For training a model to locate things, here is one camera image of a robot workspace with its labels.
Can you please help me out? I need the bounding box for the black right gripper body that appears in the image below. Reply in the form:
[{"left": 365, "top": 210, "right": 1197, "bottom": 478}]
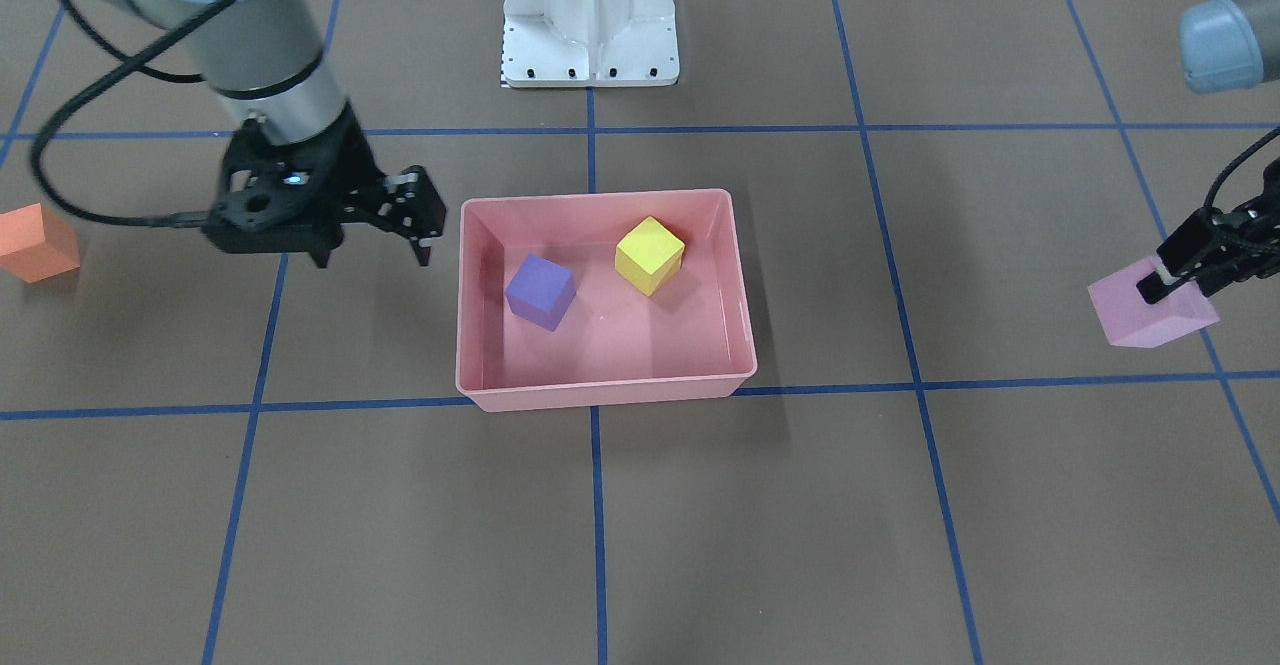
[{"left": 201, "top": 105, "right": 387, "bottom": 269}]

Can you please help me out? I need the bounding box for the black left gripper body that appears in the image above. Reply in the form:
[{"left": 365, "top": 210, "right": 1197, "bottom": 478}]
[{"left": 1199, "top": 194, "right": 1279, "bottom": 297}]

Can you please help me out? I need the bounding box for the light pink foam block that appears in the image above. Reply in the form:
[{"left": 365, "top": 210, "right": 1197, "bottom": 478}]
[{"left": 1087, "top": 254, "right": 1220, "bottom": 349}]

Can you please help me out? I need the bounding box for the purple foam block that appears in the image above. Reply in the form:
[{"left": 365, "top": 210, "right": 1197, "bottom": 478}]
[{"left": 504, "top": 252, "right": 577, "bottom": 333}]

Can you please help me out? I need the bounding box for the orange foam block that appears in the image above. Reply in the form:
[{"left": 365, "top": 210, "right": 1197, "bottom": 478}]
[{"left": 1, "top": 203, "right": 81, "bottom": 283}]

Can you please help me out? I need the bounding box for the yellow foam block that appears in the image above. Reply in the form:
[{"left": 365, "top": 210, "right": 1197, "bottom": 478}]
[{"left": 614, "top": 217, "right": 686, "bottom": 297}]

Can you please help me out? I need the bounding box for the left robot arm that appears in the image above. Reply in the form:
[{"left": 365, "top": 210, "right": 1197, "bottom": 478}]
[{"left": 1135, "top": 0, "right": 1279, "bottom": 304}]

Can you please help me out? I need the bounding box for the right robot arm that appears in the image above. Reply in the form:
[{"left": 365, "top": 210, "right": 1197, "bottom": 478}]
[{"left": 28, "top": 0, "right": 447, "bottom": 269}]

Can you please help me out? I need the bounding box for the pink plastic bin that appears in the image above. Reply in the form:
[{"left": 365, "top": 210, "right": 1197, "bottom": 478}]
[{"left": 454, "top": 188, "right": 758, "bottom": 413}]

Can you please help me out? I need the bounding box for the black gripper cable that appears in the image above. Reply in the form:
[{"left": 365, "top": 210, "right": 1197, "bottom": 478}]
[
  {"left": 1204, "top": 125, "right": 1280, "bottom": 237},
  {"left": 28, "top": 0, "right": 301, "bottom": 230}
]

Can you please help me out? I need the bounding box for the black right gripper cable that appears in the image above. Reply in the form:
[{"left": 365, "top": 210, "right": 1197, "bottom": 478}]
[{"left": 28, "top": 0, "right": 301, "bottom": 230}]

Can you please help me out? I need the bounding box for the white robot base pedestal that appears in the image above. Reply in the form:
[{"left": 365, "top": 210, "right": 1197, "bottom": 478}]
[{"left": 500, "top": 0, "right": 681, "bottom": 88}]

